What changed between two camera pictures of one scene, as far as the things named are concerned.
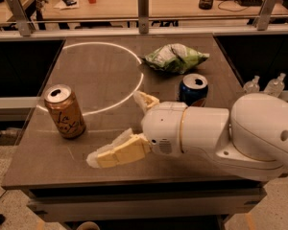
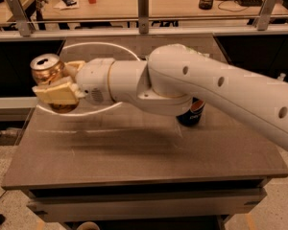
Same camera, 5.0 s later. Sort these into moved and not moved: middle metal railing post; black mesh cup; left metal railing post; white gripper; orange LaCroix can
Moved: orange LaCroix can; white gripper
Not moved: left metal railing post; middle metal railing post; black mesh cup
